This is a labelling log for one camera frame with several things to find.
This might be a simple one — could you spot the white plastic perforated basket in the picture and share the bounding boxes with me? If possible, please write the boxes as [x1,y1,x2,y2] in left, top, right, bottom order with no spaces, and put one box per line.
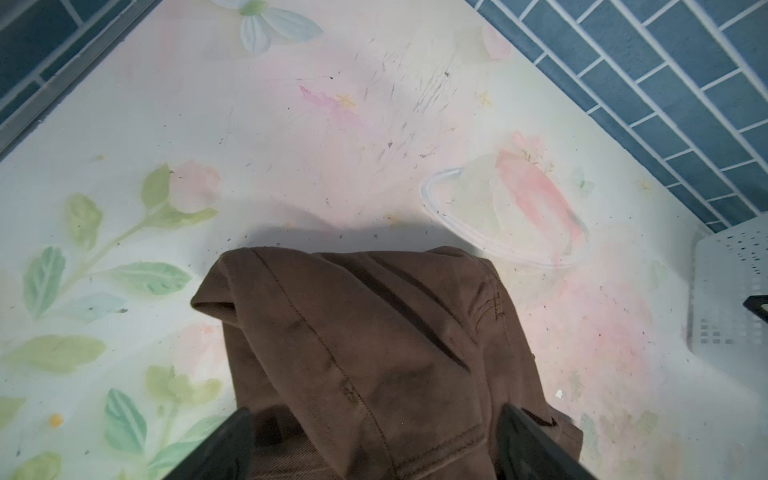
[689,214,767,396]

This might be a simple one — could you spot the brown trousers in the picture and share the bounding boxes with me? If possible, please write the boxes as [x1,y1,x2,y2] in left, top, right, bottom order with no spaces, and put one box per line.
[191,247,583,479]

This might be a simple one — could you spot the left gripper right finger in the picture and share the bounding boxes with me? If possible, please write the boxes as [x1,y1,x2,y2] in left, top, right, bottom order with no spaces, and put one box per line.
[496,404,595,480]

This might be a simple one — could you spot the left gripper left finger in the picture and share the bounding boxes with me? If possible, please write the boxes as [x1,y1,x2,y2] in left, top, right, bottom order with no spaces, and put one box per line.
[163,408,254,479]

